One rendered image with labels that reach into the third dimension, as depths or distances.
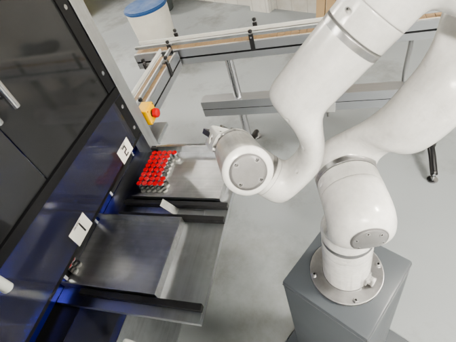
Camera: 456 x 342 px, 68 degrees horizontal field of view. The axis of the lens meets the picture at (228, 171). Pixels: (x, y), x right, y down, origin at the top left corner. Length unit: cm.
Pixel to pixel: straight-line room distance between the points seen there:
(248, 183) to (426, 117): 28
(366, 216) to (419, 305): 137
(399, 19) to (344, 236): 35
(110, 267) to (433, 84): 100
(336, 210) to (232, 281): 143
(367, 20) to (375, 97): 167
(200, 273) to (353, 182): 58
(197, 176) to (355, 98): 116
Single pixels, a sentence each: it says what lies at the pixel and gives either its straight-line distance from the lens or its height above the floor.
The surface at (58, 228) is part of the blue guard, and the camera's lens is 107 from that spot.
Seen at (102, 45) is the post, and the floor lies 135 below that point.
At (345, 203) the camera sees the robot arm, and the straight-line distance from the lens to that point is 61.
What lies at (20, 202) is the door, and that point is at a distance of 99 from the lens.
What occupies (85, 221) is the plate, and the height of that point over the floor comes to 102.
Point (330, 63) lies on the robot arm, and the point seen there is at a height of 153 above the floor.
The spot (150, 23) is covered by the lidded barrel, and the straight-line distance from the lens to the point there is 397.
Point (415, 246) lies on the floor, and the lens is 209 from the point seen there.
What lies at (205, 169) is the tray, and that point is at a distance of 128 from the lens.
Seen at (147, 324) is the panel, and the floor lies 43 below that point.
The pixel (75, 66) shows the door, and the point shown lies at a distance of 117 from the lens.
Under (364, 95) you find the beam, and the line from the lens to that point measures 209.
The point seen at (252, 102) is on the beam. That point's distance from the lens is 215.
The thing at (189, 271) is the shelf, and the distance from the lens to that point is 105.
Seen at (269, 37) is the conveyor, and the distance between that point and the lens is 191.
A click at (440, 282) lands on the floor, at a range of 202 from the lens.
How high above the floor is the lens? 177
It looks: 45 degrees down
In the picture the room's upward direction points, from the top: 19 degrees counter-clockwise
